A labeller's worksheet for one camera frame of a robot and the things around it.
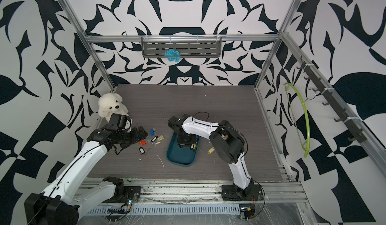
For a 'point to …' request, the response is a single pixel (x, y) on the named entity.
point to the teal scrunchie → (171, 52)
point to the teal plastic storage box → (184, 156)
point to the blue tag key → (152, 132)
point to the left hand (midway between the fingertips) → (140, 134)
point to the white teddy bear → (111, 103)
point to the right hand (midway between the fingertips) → (185, 143)
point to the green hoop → (308, 146)
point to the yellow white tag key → (211, 150)
